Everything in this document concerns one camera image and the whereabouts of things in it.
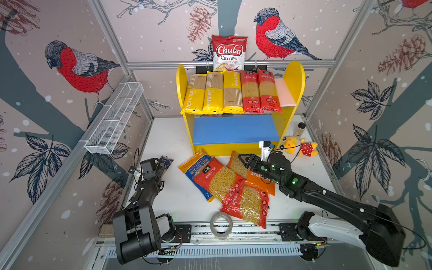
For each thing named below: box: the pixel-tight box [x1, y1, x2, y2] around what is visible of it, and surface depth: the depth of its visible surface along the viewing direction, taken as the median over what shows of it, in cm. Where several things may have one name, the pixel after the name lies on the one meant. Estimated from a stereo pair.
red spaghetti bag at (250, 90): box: [240, 70, 261, 114], surface depth 73 cm
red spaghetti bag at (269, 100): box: [257, 69, 283, 114], surface depth 72 cm
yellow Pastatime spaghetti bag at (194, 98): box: [180, 73, 207, 115], surface depth 73 cm
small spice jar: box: [294, 121, 306, 138], surface depth 106 cm
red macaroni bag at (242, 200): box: [219, 173, 270, 229], surface depth 80 cm
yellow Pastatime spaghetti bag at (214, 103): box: [201, 70, 224, 115], surface depth 73 cm
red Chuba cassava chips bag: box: [211, 34, 249, 72], surface depth 85 cm
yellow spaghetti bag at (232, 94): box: [222, 70, 245, 114], surface depth 73 cm
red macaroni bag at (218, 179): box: [193, 156, 243, 203], surface depth 85 cm
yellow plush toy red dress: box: [284, 136, 319, 158], surface depth 99 cm
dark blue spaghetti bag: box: [159, 155, 174, 178], surface depth 97 cm
